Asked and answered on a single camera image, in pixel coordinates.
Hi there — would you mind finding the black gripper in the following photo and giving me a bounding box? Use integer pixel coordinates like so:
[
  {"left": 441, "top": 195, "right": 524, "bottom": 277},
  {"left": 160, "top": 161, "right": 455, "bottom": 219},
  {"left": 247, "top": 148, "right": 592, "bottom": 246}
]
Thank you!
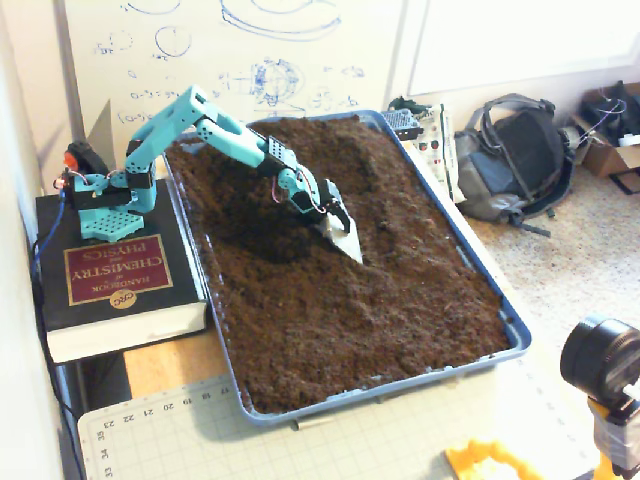
[{"left": 292, "top": 179, "right": 365, "bottom": 265}]

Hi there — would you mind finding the brown soil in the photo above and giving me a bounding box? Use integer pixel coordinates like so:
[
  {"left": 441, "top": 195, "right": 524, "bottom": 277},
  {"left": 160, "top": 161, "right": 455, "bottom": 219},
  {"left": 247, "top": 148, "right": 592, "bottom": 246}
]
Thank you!
[{"left": 164, "top": 114, "right": 511, "bottom": 415}]

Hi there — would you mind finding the printed white bag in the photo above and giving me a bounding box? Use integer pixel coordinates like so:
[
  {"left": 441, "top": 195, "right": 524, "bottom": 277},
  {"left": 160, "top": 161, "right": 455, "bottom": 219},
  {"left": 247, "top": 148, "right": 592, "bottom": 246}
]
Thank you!
[{"left": 399, "top": 102, "right": 469, "bottom": 204}]

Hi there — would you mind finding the grey backpack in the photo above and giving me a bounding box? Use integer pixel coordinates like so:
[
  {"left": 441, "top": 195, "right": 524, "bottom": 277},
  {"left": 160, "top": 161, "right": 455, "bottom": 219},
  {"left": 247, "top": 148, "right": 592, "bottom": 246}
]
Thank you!
[{"left": 453, "top": 93, "right": 576, "bottom": 237}]

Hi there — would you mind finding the grey metal rod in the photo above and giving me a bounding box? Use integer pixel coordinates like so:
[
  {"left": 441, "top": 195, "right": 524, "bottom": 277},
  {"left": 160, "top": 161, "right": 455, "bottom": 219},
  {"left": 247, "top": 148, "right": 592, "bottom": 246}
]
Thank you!
[{"left": 292, "top": 417, "right": 336, "bottom": 431}]

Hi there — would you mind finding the whiteboard with blue drawings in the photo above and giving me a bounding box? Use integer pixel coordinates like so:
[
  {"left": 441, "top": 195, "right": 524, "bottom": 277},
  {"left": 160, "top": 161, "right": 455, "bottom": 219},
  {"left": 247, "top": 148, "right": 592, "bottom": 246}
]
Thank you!
[{"left": 53, "top": 0, "right": 409, "bottom": 151}]

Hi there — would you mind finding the blue plastic tray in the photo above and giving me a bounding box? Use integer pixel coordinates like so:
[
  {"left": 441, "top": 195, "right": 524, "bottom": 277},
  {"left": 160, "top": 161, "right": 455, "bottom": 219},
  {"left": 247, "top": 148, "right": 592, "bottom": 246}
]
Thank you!
[{"left": 160, "top": 108, "right": 532, "bottom": 426}]

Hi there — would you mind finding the black chemistry physics handbook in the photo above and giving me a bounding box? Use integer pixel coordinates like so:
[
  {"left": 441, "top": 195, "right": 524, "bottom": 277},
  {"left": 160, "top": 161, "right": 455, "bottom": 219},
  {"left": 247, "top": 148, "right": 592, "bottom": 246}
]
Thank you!
[{"left": 34, "top": 178, "right": 210, "bottom": 365}]

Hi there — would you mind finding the blank white framed board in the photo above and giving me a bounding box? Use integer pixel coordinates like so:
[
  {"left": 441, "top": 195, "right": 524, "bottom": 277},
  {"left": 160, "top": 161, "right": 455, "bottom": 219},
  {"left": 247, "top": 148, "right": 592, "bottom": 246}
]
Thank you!
[{"left": 407, "top": 0, "right": 640, "bottom": 99}]

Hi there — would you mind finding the grey gridded cutting mat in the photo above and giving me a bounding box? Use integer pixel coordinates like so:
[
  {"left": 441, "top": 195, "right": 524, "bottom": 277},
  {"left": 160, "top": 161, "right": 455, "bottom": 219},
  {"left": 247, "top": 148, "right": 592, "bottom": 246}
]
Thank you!
[{"left": 77, "top": 369, "right": 601, "bottom": 480}]

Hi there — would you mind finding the cardboard box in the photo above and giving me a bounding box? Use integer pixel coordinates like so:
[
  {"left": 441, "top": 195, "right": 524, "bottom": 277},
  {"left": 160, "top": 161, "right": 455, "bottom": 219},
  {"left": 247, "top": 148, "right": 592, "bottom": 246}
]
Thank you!
[{"left": 569, "top": 82, "right": 640, "bottom": 179}]

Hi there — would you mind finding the yellow printed part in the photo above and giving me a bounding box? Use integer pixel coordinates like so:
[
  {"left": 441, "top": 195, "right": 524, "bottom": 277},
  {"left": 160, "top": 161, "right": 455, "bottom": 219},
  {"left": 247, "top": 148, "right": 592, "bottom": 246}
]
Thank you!
[{"left": 444, "top": 438, "right": 546, "bottom": 480}]

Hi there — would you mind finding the black camera lens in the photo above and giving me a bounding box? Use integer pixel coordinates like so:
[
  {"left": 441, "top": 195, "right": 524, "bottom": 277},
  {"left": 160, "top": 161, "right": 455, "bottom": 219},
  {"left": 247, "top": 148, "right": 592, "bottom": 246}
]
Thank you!
[{"left": 559, "top": 314, "right": 640, "bottom": 406}]

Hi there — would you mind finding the blue cable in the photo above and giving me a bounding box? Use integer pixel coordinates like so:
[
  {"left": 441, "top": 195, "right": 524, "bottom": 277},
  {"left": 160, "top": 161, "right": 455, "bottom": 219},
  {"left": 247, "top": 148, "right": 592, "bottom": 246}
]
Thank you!
[{"left": 30, "top": 192, "right": 69, "bottom": 301}]

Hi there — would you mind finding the black cable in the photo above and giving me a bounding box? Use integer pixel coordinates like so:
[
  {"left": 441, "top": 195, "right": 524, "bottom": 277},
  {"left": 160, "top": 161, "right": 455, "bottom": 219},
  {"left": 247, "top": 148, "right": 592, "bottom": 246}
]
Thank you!
[{"left": 29, "top": 239, "right": 86, "bottom": 480}]

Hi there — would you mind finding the yellow camera stand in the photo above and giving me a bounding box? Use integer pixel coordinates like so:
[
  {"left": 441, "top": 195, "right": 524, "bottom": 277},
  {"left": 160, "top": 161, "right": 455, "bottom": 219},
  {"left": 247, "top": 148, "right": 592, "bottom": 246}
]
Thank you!
[{"left": 587, "top": 397, "right": 640, "bottom": 480}]

